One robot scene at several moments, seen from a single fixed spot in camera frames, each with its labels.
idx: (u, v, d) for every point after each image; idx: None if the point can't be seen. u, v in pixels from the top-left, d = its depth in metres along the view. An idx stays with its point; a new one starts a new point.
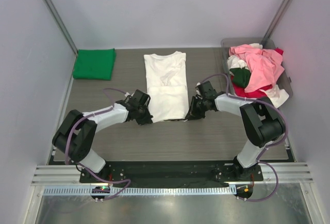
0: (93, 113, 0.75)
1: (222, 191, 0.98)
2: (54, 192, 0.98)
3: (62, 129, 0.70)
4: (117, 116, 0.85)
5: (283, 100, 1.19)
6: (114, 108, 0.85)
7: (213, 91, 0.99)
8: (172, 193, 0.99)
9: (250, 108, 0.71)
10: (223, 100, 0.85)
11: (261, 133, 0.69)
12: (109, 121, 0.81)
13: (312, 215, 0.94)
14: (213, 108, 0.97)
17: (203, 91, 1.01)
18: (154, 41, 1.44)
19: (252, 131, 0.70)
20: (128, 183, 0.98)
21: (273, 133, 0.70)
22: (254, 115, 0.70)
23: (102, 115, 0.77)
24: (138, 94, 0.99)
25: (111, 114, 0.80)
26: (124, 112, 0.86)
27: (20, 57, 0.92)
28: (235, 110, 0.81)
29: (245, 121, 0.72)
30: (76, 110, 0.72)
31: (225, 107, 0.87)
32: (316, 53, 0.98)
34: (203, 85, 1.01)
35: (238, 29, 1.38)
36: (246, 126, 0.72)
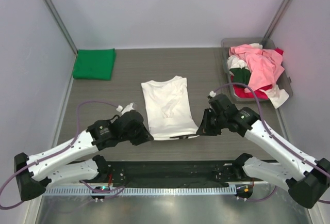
0: (36, 159, 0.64)
1: (223, 190, 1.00)
2: (54, 192, 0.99)
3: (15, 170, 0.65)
4: (80, 153, 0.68)
5: (283, 100, 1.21)
6: (72, 144, 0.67)
7: (233, 108, 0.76)
8: (172, 193, 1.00)
9: (313, 179, 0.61)
10: (263, 140, 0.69)
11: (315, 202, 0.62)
12: (65, 161, 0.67)
13: (312, 214, 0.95)
14: (239, 132, 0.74)
17: (221, 108, 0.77)
18: (154, 42, 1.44)
19: (307, 198, 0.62)
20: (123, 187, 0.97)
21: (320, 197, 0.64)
22: (316, 188, 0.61)
23: (49, 162, 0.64)
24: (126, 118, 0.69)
25: (63, 156, 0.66)
26: (89, 147, 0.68)
27: (20, 57, 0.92)
28: (278, 157, 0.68)
29: (301, 189, 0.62)
30: (20, 155, 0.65)
31: (257, 142, 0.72)
32: (316, 53, 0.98)
34: (219, 99, 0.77)
35: (238, 29, 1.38)
36: (299, 193, 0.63)
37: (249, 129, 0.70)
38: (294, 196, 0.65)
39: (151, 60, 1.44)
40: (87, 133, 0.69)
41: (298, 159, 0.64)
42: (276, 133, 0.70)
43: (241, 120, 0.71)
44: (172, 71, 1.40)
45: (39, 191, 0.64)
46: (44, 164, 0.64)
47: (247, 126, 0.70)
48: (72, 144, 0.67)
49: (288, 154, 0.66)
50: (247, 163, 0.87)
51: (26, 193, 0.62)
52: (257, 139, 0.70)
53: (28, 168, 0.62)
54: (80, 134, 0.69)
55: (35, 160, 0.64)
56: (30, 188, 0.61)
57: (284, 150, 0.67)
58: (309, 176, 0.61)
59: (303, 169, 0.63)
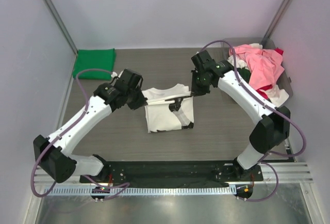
0: (58, 134, 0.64)
1: (222, 191, 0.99)
2: (54, 192, 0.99)
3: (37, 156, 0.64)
4: (96, 117, 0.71)
5: (283, 100, 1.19)
6: (86, 110, 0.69)
7: (212, 61, 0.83)
8: (172, 193, 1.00)
9: (269, 120, 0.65)
10: (232, 87, 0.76)
11: (268, 145, 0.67)
12: (85, 128, 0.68)
13: (312, 214, 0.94)
14: (213, 82, 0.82)
17: (201, 61, 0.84)
18: (154, 42, 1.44)
19: (261, 142, 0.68)
20: (126, 186, 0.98)
21: (278, 140, 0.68)
22: (270, 130, 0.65)
23: (71, 133, 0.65)
24: (127, 76, 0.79)
25: (81, 124, 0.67)
26: (104, 109, 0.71)
27: (21, 57, 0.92)
28: (243, 104, 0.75)
29: (257, 132, 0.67)
30: (37, 138, 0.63)
31: (229, 91, 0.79)
32: (316, 53, 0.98)
34: (200, 54, 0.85)
35: (238, 29, 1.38)
36: (256, 136, 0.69)
37: (221, 77, 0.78)
38: (251, 140, 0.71)
39: (151, 60, 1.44)
40: (97, 97, 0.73)
41: (259, 104, 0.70)
42: (245, 82, 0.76)
43: (216, 69, 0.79)
44: (172, 71, 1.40)
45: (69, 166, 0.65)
46: (67, 136, 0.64)
47: (220, 74, 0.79)
48: (87, 110, 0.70)
49: (251, 99, 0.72)
50: (238, 155, 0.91)
51: (60, 171, 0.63)
52: (228, 88, 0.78)
53: (53, 144, 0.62)
54: (91, 100, 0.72)
55: (57, 134, 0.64)
56: (61, 163, 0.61)
57: (249, 97, 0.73)
58: (265, 117, 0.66)
59: (262, 112, 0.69)
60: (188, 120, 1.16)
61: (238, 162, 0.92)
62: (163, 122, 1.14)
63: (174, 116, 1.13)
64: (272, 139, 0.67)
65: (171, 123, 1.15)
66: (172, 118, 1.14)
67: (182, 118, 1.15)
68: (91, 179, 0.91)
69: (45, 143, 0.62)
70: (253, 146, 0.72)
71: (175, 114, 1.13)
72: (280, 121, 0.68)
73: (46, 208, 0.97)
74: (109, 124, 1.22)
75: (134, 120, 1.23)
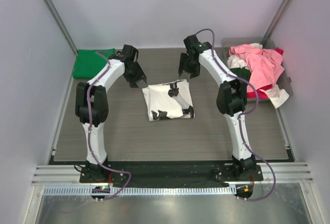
0: (96, 79, 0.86)
1: (222, 191, 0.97)
2: (54, 192, 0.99)
3: (79, 102, 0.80)
4: (117, 72, 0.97)
5: (283, 100, 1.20)
6: (111, 65, 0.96)
7: (198, 42, 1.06)
8: (172, 193, 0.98)
9: (228, 84, 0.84)
10: (208, 61, 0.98)
11: (229, 106, 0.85)
12: (112, 77, 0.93)
13: (312, 214, 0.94)
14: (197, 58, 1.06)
17: (188, 42, 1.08)
18: (154, 42, 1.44)
19: (223, 104, 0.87)
20: (129, 175, 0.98)
21: (238, 104, 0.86)
22: (229, 93, 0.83)
23: (105, 78, 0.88)
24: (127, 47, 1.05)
25: (111, 73, 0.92)
26: (121, 65, 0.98)
27: (20, 57, 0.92)
28: (214, 74, 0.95)
29: (220, 95, 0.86)
30: (82, 82, 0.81)
31: (206, 65, 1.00)
32: (316, 52, 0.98)
34: (190, 37, 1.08)
35: (238, 29, 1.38)
36: (220, 99, 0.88)
37: (201, 53, 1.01)
38: (218, 104, 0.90)
39: (151, 60, 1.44)
40: (113, 59, 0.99)
41: (224, 73, 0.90)
42: (218, 57, 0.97)
43: (199, 47, 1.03)
44: (172, 71, 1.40)
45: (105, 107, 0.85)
46: (103, 80, 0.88)
47: (201, 49, 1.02)
48: (111, 66, 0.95)
49: (219, 69, 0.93)
50: (234, 150, 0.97)
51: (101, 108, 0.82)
52: (205, 61, 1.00)
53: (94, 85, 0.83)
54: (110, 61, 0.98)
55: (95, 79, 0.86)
56: (103, 99, 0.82)
57: (217, 67, 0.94)
58: (225, 82, 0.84)
59: (225, 78, 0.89)
60: (187, 104, 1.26)
61: (235, 157, 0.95)
62: (163, 103, 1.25)
63: (172, 100, 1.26)
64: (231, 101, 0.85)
65: (171, 107, 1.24)
66: (172, 103, 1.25)
67: (181, 101, 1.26)
68: (100, 168, 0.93)
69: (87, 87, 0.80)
70: (220, 110, 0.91)
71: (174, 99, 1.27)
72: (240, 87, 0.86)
73: (46, 208, 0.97)
74: (109, 124, 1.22)
75: (134, 119, 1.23)
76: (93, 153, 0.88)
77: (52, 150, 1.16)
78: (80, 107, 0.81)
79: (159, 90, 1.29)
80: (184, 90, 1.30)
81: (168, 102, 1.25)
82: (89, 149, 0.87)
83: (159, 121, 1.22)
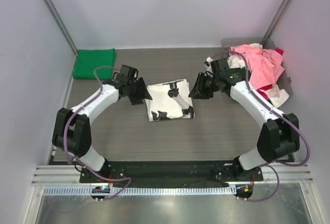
0: (82, 106, 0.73)
1: (222, 191, 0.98)
2: (54, 192, 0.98)
3: (58, 131, 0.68)
4: (109, 99, 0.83)
5: (283, 100, 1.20)
6: (102, 91, 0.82)
7: (229, 71, 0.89)
8: (172, 193, 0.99)
9: (275, 125, 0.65)
10: (243, 95, 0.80)
11: (275, 152, 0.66)
12: (102, 105, 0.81)
13: (312, 214, 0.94)
14: (226, 91, 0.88)
17: (218, 69, 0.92)
18: (154, 42, 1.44)
19: (267, 148, 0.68)
20: (128, 182, 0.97)
21: (286, 150, 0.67)
22: (276, 134, 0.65)
23: (93, 105, 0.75)
24: (125, 69, 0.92)
25: (100, 100, 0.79)
26: (115, 92, 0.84)
27: (20, 57, 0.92)
28: (251, 110, 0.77)
29: (264, 136, 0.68)
30: (63, 108, 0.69)
31: (240, 99, 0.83)
32: (316, 52, 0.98)
34: (219, 61, 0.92)
35: (238, 29, 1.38)
36: (262, 141, 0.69)
37: (233, 85, 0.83)
38: (260, 147, 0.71)
39: (151, 60, 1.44)
40: (106, 84, 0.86)
41: (266, 110, 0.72)
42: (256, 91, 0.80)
43: (230, 80, 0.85)
44: (172, 71, 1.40)
45: (86, 139, 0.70)
46: (89, 107, 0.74)
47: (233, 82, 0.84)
48: (102, 91, 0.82)
49: (260, 105, 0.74)
50: (242, 154, 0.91)
51: (82, 141, 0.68)
52: (239, 95, 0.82)
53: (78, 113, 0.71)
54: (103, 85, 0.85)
55: (81, 106, 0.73)
56: (86, 129, 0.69)
57: (257, 103, 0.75)
58: (270, 120, 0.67)
59: (268, 116, 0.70)
60: (188, 104, 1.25)
61: (240, 161, 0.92)
62: (163, 104, 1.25)
63: (172, 101, 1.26)
64: (279, 145, 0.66)
65: (171, 107, 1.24)
66: (172, 103, 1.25)
67: (181, 102, 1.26)
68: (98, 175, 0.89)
69: (68, 114, 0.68)
70: (259, 152, 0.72)
71: (174, 99, 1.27)
72: (289, 128, 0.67)
73: (46, 208, 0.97)
74: (109, 124, 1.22)
75: (134, 120, 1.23)
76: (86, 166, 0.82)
77: (52, 150, 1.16)
78: (58, 137, 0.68)
79: (158, 90, 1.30)
80: (185, 90, 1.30)
81: (168, 102, 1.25)
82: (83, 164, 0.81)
83: (159, 121, 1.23)
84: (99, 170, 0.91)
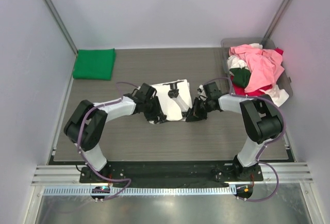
0: (103, 104, 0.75)
1: (222, 191, 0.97)
2: (54, 192, 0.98)
3: (73, 118, 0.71)
4: (126, 109, 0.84)
5: (283, 100, 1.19)
6: (122, 100, 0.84)
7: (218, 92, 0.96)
8: (172, 193, 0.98)
9: (251, 104, 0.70)
10: (226, 98, 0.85)
11: (260, 128, 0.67)
12: (120, 111, 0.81)
13: (312, 214, 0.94)
14: (217, 108, 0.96)
17: (209, 91, 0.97)
18: (154, 42, 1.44)
19: (251, 127, 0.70)
20: (128, 182, 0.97)
21: (272, 127, 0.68)
22: (253, 110, 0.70)
23: (112, 107, 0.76)
24: (145, 88, 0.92)
25: (120, 106, 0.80)
26: (131, 105, 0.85)
27: (20, 57, 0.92)
28: (235, 108, 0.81)
29: (245, 118, 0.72)
30: (86, 100, 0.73)
31: (226, 105, 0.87)
32: (316, 52, 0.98)
34: (210, 84, 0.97)
35: (238, 29, 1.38)
36: (247, 124, 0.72)
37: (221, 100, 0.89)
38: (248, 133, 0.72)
39: (151, 60, 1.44)
40: (127, 97, 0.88)
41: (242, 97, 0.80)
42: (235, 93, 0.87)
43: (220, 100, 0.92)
44: (172, 71, 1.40)
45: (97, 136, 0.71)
46: (110, 107, 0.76)
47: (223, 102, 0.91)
48: (122, 100, 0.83)
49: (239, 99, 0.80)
50: (239, 152, 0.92)
51: (93, 136, 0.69)
52: (224, 101, 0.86)
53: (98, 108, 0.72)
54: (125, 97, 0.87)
55: (102, 104, 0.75)
56: (101, 126, 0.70)
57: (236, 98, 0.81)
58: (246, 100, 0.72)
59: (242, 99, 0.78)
60: (187, 106, 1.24)
61: (238, 159, 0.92)
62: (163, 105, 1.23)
63: (172, 101, 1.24)
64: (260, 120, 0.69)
65: (171, 110, 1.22)
66: (172, 105, 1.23)
67: (181, 104, 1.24)
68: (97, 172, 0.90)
69: (91, 106, 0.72)
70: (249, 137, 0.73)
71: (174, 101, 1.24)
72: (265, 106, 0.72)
73: (46, 208, 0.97)
74: (109, 123, 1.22)
75: (134, 120, 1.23)
76: (88, 163, 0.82)
77: (52, 150, 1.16)
78: (71, 125, 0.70)
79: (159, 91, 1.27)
80: (185, 91, 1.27)
81: (169, 104, 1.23)
82: (85, 161, 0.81)
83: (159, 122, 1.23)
84: (99, 170, 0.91)
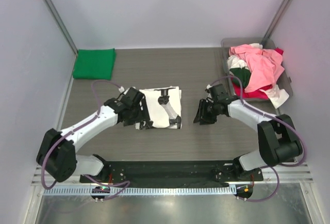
0: (71, 130, 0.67)
1: (222, 191, 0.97)
2: (54, 192, 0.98)
3: (42, 150, 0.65)
4: (102, 125, 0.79)
5: (283, 100, 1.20)
6: (99, 115, 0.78)
7: (226, 94, 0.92)
8: (172, 193, 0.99)
9: (269, 126, 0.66)
10: (238, 109, 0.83)
11: (277, 156, 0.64)
12: (96, 130, 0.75)
13: (312, 215, 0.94)
14: (225, 113, 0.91)
17: (216, 94, 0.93)
18: (154, 42, 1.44)
19: (267, 152, 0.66)
20: (127, 184, 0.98)
21: (290, 154, 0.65)
22: (271, 136, 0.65)
23: (83, 130, 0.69)
24: (131, 92, 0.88)
25: (94, 125, 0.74)
26: (112, 116, 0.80)
27: (20, 57, 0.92)
28: (249, 122, 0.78)
29: (261, 141, 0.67)
30: (53, 129, 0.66)
31: (238, 116, 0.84)
32: (316, 52, 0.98)
34: (216, 87, 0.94)
35: (238, 30, 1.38)
36: (262, 147, 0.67)
37: (229, 105, 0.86)
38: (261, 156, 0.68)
39: (151, 60, 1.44)
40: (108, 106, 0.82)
41: (259, 114, 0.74)
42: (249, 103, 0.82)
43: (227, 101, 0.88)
44: (172, 71, 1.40)
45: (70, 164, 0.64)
46: (80, 132, 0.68)
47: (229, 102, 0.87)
48: (99, 115, 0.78)
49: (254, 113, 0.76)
50: (242, 155, 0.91)
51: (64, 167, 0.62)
52: (236, 111, 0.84)
53: (65, 137, 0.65)
54: (102, 108, 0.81)
55: (70, 130, 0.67)
56: (70, 157, 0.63)
57: (251, 112, 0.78)
58: (264, 122, 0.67)
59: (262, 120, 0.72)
60: (176, 113, 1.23)
61: (240, 161, 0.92)
62: (152, 111, 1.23)
63: (161, 109, 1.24)
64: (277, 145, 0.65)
65: (160, 115, 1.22)
66: (161, 110, 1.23)
67: (170, 111, 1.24)
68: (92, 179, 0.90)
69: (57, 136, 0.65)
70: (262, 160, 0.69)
71: (163, 108, 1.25)
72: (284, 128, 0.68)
73: (46, 208, 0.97)
74: None
75: None
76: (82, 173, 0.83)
77: None
78: (42, 157, 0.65)
79: (150, 96, 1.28)
80: (176, 99, 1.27)
81: (158, 110, 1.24)
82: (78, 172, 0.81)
83: None
84: (97, 174, 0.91)
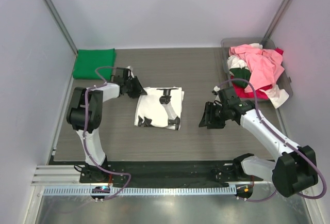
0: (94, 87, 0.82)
1: (222, 190, 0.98)
2: (54, 192, 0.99)
3: (73, 105, 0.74)
4: (112, 91, 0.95)
5: (283, 100, 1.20)
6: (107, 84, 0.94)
7: (237, 99, 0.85)
8: (172, 193, 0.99)
9: (291, 162, 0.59)
10: (253, 124, 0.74)
11: (292, 190, 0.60)
12: (109, 92, 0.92)
13: (312, 215, 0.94)
14: (236, 120, 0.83)
17: (226, 98, 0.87)
18: (154, 41, 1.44)
19: (283, 185, 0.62)
20: (129, 176, 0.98)
21: (304, 187, 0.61)
22: (292, 173, 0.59)
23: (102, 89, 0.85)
24: (119, 71, 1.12)
25: (108, 87, 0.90)
26: (116, 86, 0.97)
27: (20, 57, 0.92)
28: (264, 141, 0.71)
29: (278, 173, 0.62)
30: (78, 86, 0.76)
31: (251, 129, 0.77)
32: (315, 52, 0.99)
34: (226, 91, 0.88)
35: (238, 29, 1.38)
36: (278, 176, 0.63)
37: (243, 114, 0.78)
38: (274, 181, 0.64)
39: (151, 60, 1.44)
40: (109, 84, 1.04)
41: (280, 142, 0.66)
42: (267, 120, 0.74)
43: (240, 108, 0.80)
44: (172, 71, 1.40)
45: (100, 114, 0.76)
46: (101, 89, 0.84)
47: (243, 111, 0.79)
48: (106, 83, 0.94)
49: (271, 135, 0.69)
50: (244, 159, 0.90)
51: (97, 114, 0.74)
52: (249, 124, 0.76)
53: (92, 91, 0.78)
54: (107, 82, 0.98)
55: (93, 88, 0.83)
56: (101, 104, 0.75)
57: (269, 133, 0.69)
58: (285, 154, 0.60)
59: (283, 149, 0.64)
60: (176, 114, 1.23)
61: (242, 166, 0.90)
62: (152, 111, 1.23)
63: (163, 109, 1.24)
64: (295, 179, 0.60)
65: (159, 115, 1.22)
66: (161, 111, 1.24)
67: (170, 111, 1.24)
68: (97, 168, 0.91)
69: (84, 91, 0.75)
70: (274, 185, 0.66)
71: (163, 107, 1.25)
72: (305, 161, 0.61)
73: (46, 208, 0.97)
74: (109, 123, 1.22)
75: (134, 120, 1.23)
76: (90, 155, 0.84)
77: (52, 150, 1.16)
78: (73, 111, 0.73)
79: (151, 96, 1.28)
80: (177, 100, 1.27)
81: (159, 109, 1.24)
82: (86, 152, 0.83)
83: None
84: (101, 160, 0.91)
